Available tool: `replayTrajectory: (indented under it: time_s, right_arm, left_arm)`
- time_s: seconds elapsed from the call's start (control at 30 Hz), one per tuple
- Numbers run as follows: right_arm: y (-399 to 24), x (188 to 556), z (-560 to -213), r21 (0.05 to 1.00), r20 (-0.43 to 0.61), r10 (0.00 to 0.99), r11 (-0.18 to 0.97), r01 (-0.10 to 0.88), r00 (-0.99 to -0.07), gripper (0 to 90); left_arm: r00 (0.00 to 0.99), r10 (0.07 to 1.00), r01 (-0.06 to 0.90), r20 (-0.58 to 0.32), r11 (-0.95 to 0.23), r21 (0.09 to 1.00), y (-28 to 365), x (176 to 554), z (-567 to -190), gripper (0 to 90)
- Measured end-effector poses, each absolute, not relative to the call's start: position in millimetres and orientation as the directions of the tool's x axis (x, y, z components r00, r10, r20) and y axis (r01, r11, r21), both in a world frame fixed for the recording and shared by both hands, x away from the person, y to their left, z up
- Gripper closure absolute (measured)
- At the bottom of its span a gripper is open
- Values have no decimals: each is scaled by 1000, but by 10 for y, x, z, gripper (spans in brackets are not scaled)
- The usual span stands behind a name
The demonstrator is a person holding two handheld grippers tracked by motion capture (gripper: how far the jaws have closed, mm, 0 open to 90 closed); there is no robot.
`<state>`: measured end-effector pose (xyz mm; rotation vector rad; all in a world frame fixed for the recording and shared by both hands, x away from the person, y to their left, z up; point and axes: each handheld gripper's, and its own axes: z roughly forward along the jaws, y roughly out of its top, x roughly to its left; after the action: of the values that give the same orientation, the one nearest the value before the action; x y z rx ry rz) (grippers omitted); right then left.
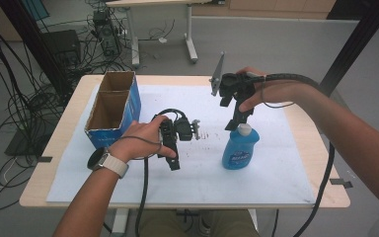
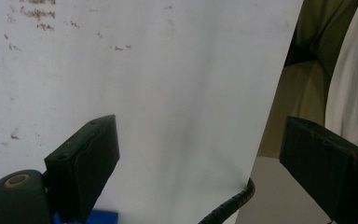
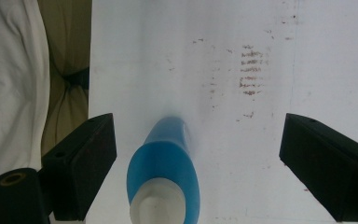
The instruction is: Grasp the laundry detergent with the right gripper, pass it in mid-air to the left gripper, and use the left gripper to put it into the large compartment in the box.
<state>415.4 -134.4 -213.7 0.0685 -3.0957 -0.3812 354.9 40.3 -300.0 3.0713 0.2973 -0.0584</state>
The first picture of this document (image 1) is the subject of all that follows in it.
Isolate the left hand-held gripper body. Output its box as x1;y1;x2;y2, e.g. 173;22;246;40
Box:
159;115;201;151

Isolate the white desk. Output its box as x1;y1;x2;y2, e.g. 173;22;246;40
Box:
105;0;226;69

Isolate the computer tower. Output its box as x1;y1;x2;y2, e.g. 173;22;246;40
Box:
93;9;122;57

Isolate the person's right hand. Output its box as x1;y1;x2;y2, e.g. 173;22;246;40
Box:
236;66;307;114

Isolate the wristwatch with white strap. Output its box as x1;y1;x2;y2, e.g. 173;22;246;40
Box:
87;147;130;180

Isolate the thin black cable under table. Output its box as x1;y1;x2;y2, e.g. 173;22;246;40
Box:
270;208;280;237

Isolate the thin black wrist cord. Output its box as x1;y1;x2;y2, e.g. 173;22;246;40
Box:
261;82;296;110
119;134;163;161

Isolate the white table mat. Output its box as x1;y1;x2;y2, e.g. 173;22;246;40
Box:
45;83;317;205

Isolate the black metal stand on carpet tile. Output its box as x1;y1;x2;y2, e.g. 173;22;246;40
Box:
319;0;379;97

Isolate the black metal stand among cables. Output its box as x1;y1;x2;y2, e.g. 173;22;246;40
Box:
0;0;72;100

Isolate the black box on floor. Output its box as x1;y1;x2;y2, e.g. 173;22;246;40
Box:
41;30;82;68

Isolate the white table leg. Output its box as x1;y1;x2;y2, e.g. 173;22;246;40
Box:
112;207;130;237

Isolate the thin black right wrist cord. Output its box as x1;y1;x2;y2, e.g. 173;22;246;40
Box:
261;82;296;110

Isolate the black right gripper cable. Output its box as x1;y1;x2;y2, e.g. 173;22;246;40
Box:
265;72;336;237

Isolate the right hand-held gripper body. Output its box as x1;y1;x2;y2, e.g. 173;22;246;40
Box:
210;50;266;107

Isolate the blue cardboard box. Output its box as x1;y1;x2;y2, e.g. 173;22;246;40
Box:
84;70;142;150

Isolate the blue panel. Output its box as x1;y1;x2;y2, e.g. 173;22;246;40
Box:
21;0;50;22

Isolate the dark flat base plate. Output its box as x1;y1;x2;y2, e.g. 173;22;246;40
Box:
4;126;52;157

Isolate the person's left hand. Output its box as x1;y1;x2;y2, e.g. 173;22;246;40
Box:
108;114;178;164

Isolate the blue bottle with white cap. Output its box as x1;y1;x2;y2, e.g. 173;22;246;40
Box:
221;122;261;171

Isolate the thin black left wrist cord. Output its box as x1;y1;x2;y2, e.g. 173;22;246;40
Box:
119;134;163;161

